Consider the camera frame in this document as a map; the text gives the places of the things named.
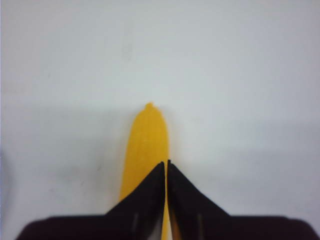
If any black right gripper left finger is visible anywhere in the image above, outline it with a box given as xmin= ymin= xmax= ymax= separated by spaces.
xmin=17 ymin=162 xmax=165 ymax=240

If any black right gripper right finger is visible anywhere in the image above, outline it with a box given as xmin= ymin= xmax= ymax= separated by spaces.
xmin=167 ymin=162 xmax=320 ymax=240

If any yellow corn cob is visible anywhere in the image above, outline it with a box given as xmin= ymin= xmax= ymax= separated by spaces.
xmin=119 ymin=101 xmax=181 ymax=240

